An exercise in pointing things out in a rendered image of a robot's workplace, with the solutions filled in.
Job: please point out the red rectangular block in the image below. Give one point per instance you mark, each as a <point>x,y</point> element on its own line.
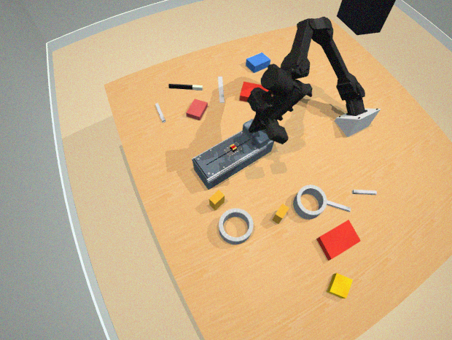
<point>338,240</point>
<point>197,109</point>
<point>246,90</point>

